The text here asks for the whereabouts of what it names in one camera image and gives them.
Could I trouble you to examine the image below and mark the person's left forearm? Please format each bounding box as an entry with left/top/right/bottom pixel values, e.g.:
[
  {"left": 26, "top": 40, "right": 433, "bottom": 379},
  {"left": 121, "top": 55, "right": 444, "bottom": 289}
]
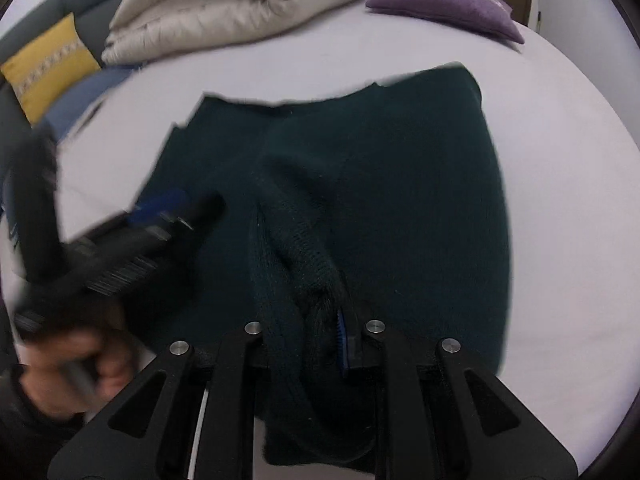
[{"left": 0, "top": 365, "right": 88, "bottom": 480}]

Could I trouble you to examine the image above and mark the person's left hand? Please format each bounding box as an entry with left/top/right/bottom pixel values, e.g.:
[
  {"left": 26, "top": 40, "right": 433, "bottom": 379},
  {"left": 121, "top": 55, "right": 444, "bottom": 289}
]
[{"left": 22, "top": 310, "right": 140, "bottom": 418}]

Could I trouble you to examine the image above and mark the dark green sweater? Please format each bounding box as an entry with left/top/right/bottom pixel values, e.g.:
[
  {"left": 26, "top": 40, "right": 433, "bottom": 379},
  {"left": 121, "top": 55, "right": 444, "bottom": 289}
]
[{"left": 132, "top": 62, "right": 514, "bottom": 476}]

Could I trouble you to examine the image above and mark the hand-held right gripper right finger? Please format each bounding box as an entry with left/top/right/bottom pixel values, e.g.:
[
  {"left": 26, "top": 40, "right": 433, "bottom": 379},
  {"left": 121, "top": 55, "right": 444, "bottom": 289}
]
[{"left": 336, "top": 305, "right": 581, "bottom": 480}]

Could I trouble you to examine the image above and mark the blue blanket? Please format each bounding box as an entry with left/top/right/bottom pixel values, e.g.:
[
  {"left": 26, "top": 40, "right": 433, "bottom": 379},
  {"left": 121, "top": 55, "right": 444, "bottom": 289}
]
[{"left": 37, "top": 65, "right": 147, "bottom": 142}]

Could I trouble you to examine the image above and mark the yellow patterned pillow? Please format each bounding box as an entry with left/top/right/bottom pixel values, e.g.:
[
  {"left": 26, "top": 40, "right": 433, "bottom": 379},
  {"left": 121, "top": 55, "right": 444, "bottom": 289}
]
[{"left": 0, "top": 12, "right": 104, "bottom": 126}]

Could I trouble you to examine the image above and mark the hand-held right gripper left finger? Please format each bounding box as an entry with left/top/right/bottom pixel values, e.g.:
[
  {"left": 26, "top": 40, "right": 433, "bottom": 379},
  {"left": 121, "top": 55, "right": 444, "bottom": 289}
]
[{"left": 47, "top": 321, "right": 264, "bottom": 480}]

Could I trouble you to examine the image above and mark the purple pillow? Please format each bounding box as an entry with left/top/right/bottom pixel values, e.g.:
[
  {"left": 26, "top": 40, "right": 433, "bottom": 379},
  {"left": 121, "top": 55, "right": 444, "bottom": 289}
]
[{"left": 365, "top": 0, "right": 526, "bottom": 46}]

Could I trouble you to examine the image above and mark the rolled beige duvet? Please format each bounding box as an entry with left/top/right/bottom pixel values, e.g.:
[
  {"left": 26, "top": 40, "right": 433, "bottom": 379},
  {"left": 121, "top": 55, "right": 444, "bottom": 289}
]
[{"left": 100, "top": 0, "right": 377, "bottom": 66}]

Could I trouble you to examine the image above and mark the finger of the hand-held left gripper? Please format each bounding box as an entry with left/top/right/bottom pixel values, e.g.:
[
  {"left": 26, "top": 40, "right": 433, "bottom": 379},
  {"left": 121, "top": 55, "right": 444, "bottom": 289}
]
[
  {"left": 7, "top": 125, "right": 66, "bottom": 286},
  {"left": 127, "top": 187, "right": 227, "bottom": 246}
]

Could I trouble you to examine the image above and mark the grey padded headboard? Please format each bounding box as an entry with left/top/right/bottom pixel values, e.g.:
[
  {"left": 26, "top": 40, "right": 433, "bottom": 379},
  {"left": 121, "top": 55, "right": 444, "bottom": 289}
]
[{"left": 0, "top": 0, "right": 157, "bottom": 133}]

